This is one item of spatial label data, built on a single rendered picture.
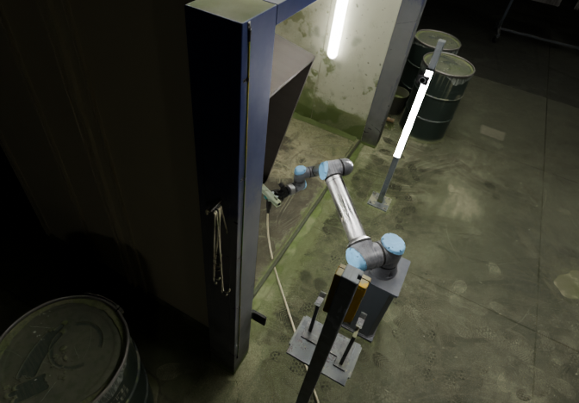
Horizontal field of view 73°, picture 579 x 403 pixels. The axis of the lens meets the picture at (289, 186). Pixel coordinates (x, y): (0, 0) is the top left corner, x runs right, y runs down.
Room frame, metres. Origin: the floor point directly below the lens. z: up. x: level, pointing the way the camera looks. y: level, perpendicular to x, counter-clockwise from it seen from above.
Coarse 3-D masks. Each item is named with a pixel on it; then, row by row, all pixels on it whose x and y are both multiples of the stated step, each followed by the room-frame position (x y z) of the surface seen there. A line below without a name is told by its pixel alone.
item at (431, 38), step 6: (420, 36) 4.89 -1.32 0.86; (426, 36) 4.91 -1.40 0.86; (432, 36) 4.94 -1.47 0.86; (438, 36) 4.97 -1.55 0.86; (444, 36) 5.00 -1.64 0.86; (450, 36) 5.01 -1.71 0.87; (426, 42) 4.72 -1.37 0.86; (432, 42) 4.75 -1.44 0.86; (450, 42) 4.83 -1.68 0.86; (456, 42) 4.86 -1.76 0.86; (444, 48) 4.61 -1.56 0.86; (450, 48) 4.64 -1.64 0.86
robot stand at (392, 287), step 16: (368, 272) 1.46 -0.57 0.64; (400, 272) 1.49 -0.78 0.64; (368, 288) 1.39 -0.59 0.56; (384, 288) 1.35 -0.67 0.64; (400, 288) 1.37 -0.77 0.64; (368, 304) 1.37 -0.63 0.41; (384, 304) 1.34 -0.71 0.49; (352, 320) 1.39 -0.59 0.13; (368, 320) 1.36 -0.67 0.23; (368, 336) 1.35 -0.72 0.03
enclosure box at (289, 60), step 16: (288, 48) 2.23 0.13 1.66; (272, 64) 2.01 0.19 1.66; (288, 64) 2.06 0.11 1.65; (304, 64) 2.12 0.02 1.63; (272, 80) 1.86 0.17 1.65; (288, 80) 1.92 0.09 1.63; (304, 80) 2.27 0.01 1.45; (272, 96) 2.35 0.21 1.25; (288, 96) 2.31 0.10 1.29; (272, 112) 2.34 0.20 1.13; (288, 112) 2.30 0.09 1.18; (272, 128) 2.34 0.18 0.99; (272, 144) 2.33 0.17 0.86; (272, 160) 2.32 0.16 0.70
